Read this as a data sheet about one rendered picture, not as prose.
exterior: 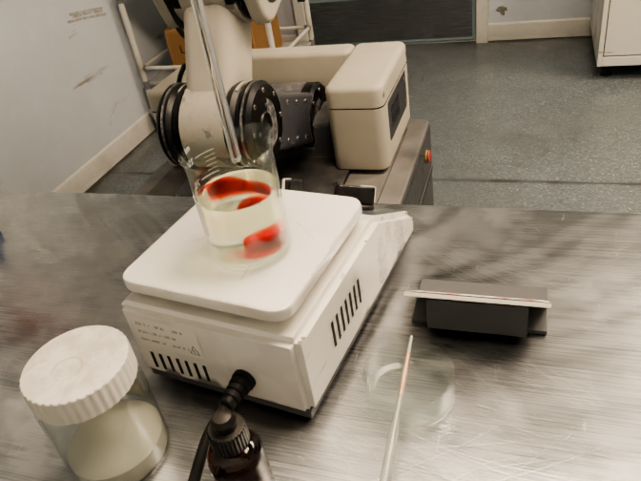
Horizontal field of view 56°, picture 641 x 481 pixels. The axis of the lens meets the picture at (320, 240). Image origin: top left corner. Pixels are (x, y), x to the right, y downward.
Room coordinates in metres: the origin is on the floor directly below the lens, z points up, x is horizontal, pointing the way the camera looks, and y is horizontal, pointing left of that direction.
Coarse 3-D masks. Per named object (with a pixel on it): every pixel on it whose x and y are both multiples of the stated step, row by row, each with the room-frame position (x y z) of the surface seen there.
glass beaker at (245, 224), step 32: (256, 128) 0.33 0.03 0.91; (192, 160) 0.32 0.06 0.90; (224, 160) 0.33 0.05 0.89; (256, 160) 0.29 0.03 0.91; (192, 192) 0.30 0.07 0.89; (224, 192) 0.28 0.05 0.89; (256, 192) 0.29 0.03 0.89; (224, 224) 0.29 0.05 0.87; (256, 224) 0.29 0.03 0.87; (288, 224) 0.31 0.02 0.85; (224, 256) 0.29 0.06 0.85; (256, 256) 0.29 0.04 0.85
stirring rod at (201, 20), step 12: (192, 0) 0.32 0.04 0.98; (204, 12) 0.32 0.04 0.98; (204, 24) 0.32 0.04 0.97; (204, 36) 0.32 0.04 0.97; (204, 48) 0.32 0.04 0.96; (216, 60) 0.32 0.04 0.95; (216, 72) 0.32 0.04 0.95; (216, 84) 0.32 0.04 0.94; (216, 96) 0.32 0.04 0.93; (228, 108) 0.32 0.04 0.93; (228, 120) 0.32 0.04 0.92; (228, 132) 0.32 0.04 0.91; (228, 144) 0.32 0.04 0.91
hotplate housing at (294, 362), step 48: (384, 240) 0.35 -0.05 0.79; (336, 288) 0.29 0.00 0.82; (144, 336) 0.30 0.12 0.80; (192, 336) 0.27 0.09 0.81; (240, 336) 0.26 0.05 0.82; (288, 336) 0.25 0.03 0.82; (336, 336) 0.28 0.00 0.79; (192, 384) 0.29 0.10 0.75; (240, 384) 0.25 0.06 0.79; (288, 384) 0.24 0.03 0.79
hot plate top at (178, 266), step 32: (288, 192) 0.37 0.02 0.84; (192, 224) 0.35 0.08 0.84; (320, 224) 0.32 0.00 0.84; (352, 224) 0.32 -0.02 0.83; (160, 256) 0.32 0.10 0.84; (192, 256) 0.31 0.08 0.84; (288, 256) 0.30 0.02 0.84; (320, 256) 0.29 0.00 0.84; (128, 288) 0.30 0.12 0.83; (160, 288) 0.29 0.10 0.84; (192, 288) 0.28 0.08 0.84; (224, 288) 0.28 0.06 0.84; (256, 288) 0.27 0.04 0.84; (288, 288) 0.26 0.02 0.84
